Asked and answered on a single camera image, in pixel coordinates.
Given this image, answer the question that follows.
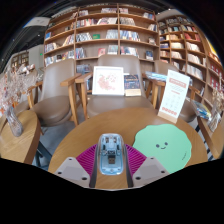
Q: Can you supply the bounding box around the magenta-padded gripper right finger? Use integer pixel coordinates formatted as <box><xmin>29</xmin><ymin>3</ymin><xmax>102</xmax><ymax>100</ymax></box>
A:
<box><xmin>122</xmin><ymin>143</ymin><xmax>170</xmax><ymax>188</ymax></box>

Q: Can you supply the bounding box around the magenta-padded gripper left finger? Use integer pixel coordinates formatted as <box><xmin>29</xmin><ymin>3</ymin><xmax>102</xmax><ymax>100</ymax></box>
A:
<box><xmin>54</xmin><ymin>143</ymin><xmax>100</xmax><ymax>188</ymax></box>

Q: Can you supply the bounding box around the transparent computer mouse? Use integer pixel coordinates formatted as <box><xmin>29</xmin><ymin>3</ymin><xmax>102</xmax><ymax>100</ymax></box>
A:
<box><xmin>98</xmin><ymin>133</ymin><xmax>125</xmax><ymax>176</ymax></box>

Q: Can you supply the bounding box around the green smiley-face mouse pad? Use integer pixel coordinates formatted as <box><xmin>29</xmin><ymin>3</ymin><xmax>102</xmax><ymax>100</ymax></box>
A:
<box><xmin>132</xmin><ymin>123</ymin><xmax>193</xmax><ymax>174</ymax></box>

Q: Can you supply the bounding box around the brown armchair with wooden arms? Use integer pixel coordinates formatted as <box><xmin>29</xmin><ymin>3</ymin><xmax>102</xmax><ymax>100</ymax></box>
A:
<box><xmin>74</xmin><ymin>54</ymin><xmax>158</xmax><ymax>119</ymax></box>
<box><xmin>14</xmin><ymin>58</ymin><xmax>83</xmax><ymax>128</ymax></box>
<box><xmin>151</xmin><ymin>59</ymin><xmax>201</xmax><ymax>124</ymax></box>

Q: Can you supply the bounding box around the round wooden side table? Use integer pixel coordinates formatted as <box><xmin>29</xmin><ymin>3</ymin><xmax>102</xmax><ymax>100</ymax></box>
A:
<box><xmin>196</xmin><ymin>114</ymin><xmax>224</xmax><ymax>160</ymax></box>
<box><xmin>0</xmin><ymin>109</ymin><xmax>42</xmax><ymax>165</ymax></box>

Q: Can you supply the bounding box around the white sign on wooden base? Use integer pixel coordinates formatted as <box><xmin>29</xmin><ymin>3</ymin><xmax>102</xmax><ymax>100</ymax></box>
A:
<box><xmin>157</xmin><ymin>69</ymin><xmax>191</xmax><ymax>124</ymax></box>

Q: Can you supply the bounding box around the dark blue book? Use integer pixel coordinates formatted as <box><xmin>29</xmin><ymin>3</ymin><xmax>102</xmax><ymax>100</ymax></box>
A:
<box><xmin>123</xmin><ymin>73</ymin><xmax>142</xmax><ymax>97</ymax></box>

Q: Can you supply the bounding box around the glass vase with dried flowers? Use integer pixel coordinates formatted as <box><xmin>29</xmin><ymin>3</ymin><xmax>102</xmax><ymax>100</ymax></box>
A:
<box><xmin>206</xmin><ymin>76</ymin><xmax>224</xmax><ymax>133</ymax></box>
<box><xmin>0</xmin><ymin>63</ymin><xmax>44</xmax><ymax>138</ymax></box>

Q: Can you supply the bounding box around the stack of colourful books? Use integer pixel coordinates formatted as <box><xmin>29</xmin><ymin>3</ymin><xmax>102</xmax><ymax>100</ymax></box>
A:
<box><xmin>191</xmin><ymin>99</ymin><xmax>213</xmax><ymax>121</ymax></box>

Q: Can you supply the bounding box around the white framed floral picture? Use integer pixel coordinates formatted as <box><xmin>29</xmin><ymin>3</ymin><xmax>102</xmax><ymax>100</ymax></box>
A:
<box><xmin>91</xmin><ymin>65</ymin><xmax>125</xmax><ymax>97</ymax></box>

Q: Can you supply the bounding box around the distant wooden bookshelf unit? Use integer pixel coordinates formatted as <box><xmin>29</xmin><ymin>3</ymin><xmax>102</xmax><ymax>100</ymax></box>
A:
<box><xmin>9</xmin><ymin>49</ymin><xmax>30</xmax><ymax>72</ymax></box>

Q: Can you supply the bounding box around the angled wooden bookshelf unit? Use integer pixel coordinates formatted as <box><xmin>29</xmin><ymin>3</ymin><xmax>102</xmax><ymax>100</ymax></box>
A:
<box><xmin>157</xmin><ymin>14</ymin><xmax>224</xmax><ymax>108</ymax></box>

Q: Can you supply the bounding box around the wide wooden bookshelf unit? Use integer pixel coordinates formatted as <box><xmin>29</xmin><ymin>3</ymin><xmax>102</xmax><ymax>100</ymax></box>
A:
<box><xmin>43</xmin><ymin>3</ymin><xmax>160</xmax><ymax>73</ymax></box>

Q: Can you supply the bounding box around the white ceiling panel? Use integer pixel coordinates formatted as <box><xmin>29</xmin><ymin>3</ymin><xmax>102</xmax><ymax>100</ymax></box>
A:
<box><xmin>23</xmin><ymin>15</ymin><xmax>52</xmax><ymax>28</ymax></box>

